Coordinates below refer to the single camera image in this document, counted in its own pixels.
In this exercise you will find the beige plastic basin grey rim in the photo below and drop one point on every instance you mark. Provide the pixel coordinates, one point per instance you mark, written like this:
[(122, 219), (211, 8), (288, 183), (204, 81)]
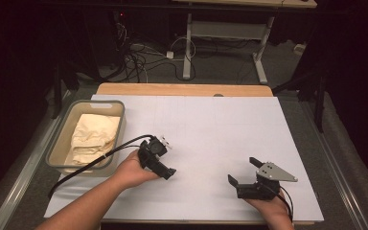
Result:
[(64, 134)]

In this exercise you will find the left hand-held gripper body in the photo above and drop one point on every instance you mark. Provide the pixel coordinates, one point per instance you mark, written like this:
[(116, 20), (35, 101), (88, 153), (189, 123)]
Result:
[(151, 155)]

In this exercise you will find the person's left hand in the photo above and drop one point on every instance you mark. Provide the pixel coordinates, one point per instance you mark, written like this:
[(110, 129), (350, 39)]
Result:
[(131, 172)]

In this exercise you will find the wooden table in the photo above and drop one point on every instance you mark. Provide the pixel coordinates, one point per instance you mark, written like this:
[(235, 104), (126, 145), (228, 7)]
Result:
[(172, 89)]

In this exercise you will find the white power adapter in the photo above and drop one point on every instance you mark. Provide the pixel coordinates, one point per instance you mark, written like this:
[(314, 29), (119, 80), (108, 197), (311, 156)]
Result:
[(170, 54)]

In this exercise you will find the cream pants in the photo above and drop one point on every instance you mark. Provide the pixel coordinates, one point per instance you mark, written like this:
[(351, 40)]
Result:
[(92, 137)]

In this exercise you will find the black stand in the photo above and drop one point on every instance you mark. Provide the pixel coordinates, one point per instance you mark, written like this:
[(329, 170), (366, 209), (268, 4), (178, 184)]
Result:
[(319, 105), (57, 89)]

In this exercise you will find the white table mat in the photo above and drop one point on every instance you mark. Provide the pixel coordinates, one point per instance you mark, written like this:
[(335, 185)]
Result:
[(230, 134)]

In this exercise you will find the person's right hand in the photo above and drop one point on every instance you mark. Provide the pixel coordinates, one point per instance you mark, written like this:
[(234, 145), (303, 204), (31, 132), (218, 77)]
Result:
[(268, 207)]

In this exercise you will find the white-legged desk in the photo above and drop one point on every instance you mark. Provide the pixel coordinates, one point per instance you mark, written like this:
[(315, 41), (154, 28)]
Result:
[(188, 48)]

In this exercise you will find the grey metal floor rail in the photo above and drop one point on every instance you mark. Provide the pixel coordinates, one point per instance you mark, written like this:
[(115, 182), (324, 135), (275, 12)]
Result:
[(22, 179), (338, 179)]

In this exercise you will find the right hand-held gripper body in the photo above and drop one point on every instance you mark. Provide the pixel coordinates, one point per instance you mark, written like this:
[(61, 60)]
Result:
[(262, 188)]

